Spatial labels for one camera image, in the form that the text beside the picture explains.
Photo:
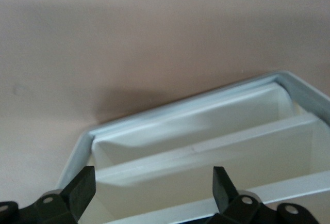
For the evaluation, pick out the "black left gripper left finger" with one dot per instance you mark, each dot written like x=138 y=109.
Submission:
x=80 y=190

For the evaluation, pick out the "white drawer cabinet housing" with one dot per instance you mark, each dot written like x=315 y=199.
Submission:
x=306 y=89

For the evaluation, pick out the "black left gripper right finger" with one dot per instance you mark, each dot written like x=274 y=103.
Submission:
x=221 y=188

